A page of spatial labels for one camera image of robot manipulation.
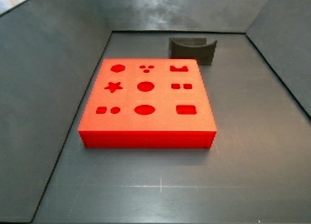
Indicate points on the red shape-sorting board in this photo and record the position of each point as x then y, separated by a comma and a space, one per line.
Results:
149, 103

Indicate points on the dark grey curved block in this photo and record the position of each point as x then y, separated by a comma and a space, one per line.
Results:
193, 48

